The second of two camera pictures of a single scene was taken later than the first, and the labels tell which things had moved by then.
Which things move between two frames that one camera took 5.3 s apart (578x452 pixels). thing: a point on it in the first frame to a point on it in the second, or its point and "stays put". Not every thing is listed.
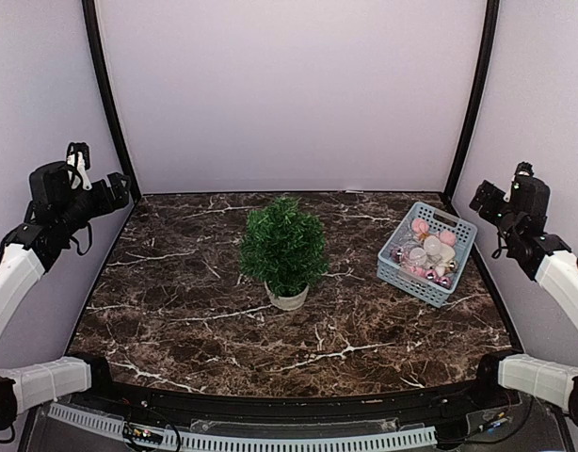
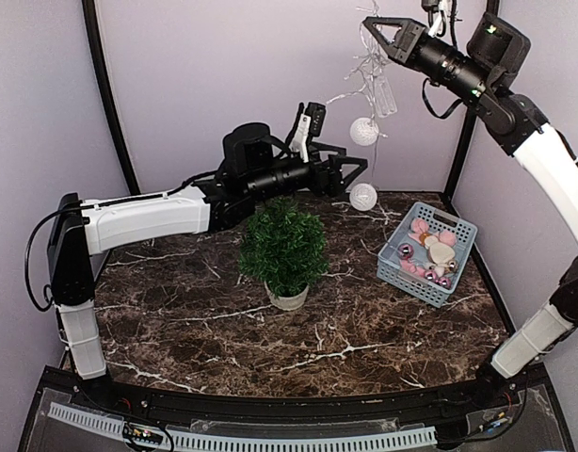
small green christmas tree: [283, 247] stays put
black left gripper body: [73, 214] to [271, 182]
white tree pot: [287, 302] stays put
